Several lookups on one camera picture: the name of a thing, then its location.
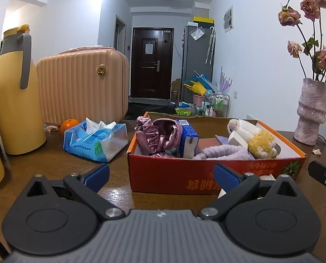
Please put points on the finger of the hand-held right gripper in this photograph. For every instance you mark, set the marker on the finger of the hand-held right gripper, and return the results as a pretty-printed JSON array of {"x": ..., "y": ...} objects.
[{"x": 319, "y": 171}]

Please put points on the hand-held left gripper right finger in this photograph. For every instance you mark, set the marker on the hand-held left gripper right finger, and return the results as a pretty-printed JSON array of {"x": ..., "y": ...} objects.
[{"x": 227, "y": 178}]

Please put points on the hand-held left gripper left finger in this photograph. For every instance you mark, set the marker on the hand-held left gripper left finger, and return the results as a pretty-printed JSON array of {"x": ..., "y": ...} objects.
[{"x": 98, "y": 175}]

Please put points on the lavender fleece towel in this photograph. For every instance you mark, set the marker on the lavender fleece towel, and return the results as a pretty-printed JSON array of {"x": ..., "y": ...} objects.
[{"x": 223, "y": 153}]

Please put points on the brown layered sponge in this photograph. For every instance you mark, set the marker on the brown layered sponge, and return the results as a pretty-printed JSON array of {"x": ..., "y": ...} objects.
[{"x": 209, "y": 143}]

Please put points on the white foam block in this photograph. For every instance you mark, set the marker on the white foam block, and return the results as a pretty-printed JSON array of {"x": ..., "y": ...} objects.
[{"x": 235, "y": 140}]

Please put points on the white alpaca plush toy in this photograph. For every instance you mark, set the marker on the white alpaca plush toy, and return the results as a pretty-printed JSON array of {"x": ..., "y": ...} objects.
[{"x": 258, "y": 139}]

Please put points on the small blue carton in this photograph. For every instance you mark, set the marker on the small blue carton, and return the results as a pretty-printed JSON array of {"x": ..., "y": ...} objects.
[{"x": 189, "y": 139}]

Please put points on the red cardboard box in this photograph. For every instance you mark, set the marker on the red cardboard box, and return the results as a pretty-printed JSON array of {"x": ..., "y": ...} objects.
[{"x": 165, "y": 175}]

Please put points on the purple satin bonnet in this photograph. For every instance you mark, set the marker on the purple satin bonnet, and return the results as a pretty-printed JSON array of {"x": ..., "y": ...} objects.
[{"x": 157, "y": 137}]

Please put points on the fallen rose petal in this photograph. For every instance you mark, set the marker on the fallen rose petal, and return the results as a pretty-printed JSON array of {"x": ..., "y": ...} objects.
[{"x": 316, "y": 151}]

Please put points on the blue tissue pack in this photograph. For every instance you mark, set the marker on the blue tissue pack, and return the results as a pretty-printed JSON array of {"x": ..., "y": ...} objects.
[{"x": 83, "y": 142}]

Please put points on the orange fruit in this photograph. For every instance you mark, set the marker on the orange fruit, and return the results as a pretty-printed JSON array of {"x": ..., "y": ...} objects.
[{"x": 68, "y": 124}]

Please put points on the pink textured vase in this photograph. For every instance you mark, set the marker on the pink textured vase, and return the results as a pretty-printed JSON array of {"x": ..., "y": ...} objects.
[{"x": 312, "y": 109}]

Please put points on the small wrapped snack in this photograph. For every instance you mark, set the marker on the small wrapped snack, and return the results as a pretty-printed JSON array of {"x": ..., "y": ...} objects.
[{"x": 52, "y": 128}]

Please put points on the green and yellow bag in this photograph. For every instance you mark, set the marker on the green and yellow bag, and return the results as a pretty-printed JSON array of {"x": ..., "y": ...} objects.
[{"x": 183, "y": 112}]

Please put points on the pink bucket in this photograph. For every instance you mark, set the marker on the pink bucket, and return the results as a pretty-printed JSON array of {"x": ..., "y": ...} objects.
[{"x": 199, "y": 99}]

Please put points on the black padded chair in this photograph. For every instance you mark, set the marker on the black padded chair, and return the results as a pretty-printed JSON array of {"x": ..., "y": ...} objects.
[{"x": 149, "y": 108}]

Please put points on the pink ribbed suitcase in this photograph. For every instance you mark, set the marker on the pink ribbed suitcase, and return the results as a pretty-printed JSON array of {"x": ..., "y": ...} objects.
[{"x": 78, "y": 93}]

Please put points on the open brown cardboard box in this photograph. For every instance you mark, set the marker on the open brown cardboard box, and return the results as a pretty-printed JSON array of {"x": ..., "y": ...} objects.
[{"x": 176, "y": 91}]

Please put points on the pile of blue bags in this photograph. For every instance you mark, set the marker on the pile of blue bags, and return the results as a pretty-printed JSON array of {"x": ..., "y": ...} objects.
[{"x": 202, "y": 79}]

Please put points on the dark brown entrance door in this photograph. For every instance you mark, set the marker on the dark brown entrance door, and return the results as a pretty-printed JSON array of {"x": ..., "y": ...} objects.
[{"x": 152, "y": 82}]

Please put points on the yellow thermos jug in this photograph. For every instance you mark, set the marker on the yellow thermos jug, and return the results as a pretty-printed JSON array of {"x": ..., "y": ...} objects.
[{"x": 15, "y": 101}]

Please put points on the grey refrigerator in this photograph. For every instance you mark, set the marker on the grey refrigerator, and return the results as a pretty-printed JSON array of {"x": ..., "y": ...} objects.
[{"x": 195, "y": 60}]

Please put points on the folded clear umbrella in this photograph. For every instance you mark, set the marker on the folded clear umbrella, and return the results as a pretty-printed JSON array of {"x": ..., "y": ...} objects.
[{"x": 211, "y": 45}]

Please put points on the white door notice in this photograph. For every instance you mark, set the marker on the white door notice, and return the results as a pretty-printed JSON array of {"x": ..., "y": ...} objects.
[{"x": 149, "y": 48}]

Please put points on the plastic document bag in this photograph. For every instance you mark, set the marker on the plastic document bag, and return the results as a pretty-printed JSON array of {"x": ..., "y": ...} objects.
[{"x": 197, "y": 34}]

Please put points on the dried pink roses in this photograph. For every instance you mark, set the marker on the dried pink roses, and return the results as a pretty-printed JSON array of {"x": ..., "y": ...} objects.
[{"x": 289, "y": 16}]

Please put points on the yellow and black box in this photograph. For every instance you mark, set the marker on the yellow and black box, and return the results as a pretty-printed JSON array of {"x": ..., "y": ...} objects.
[{"x": 204, "y": 20}]

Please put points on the white wall socket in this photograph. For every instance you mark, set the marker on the white wall socket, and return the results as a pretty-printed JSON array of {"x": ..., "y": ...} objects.
[{"x": 236, "y": 95}]

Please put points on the purple feather wall decoration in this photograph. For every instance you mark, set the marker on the purple feather wall decoration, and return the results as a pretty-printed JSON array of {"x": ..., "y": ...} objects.
[{"x": 225, "y": 83}]

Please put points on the grey side door frame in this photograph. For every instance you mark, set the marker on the grey side door frame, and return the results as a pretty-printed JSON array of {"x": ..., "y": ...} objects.
[{"x": 120, "y": 35}]

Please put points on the white wall panel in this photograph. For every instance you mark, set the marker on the white wall panel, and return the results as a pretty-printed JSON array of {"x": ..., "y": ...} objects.
[{"x": 228, "y": 18}]

